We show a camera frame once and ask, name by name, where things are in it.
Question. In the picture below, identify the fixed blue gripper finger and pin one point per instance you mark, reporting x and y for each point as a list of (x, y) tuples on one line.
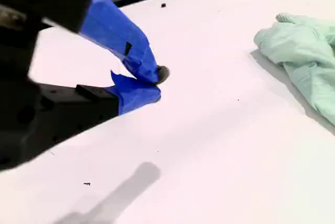
[(136, 94)]

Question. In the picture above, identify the small black bit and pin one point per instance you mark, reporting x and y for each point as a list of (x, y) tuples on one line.
[(163, 5)]

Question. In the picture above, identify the pale green T-shirt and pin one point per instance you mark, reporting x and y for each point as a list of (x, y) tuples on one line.
[(308, 51)]

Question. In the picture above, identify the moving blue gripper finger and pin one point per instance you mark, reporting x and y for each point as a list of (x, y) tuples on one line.
[(115, 27)]

